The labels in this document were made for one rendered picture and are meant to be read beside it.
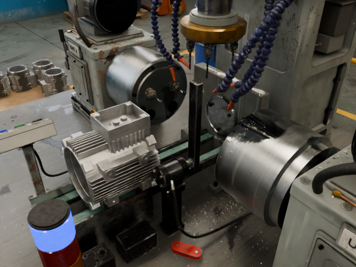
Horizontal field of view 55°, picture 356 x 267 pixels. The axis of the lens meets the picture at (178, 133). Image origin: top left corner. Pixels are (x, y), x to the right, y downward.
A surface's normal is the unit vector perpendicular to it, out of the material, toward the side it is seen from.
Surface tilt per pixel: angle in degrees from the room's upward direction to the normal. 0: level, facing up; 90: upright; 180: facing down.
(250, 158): 54
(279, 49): 90
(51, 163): 0
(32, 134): 66
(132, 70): 39
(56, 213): 0
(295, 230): 90
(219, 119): 90
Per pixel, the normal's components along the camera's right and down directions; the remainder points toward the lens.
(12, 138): 0.55, 0.06
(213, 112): -0.80, 0.33
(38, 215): 0.00, -0.83
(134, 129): 0.61, 0.44
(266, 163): -0.58, -0.33
